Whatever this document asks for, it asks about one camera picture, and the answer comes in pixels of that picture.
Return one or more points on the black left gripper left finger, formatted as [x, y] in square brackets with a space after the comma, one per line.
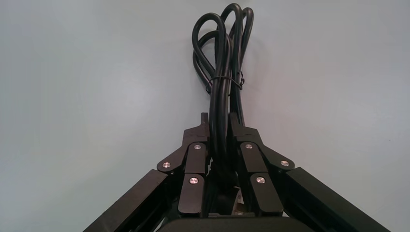
[193, 192]

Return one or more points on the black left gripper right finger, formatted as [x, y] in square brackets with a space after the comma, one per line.
[266, 192]

